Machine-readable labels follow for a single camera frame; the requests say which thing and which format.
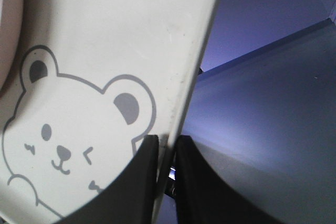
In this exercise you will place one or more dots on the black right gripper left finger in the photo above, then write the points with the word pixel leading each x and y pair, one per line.
pixel 130 197

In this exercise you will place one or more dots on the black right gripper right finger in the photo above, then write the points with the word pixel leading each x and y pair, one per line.
pixel 203 197

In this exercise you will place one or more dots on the cream bear serving tray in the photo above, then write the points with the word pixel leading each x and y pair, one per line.
pixel 82 83

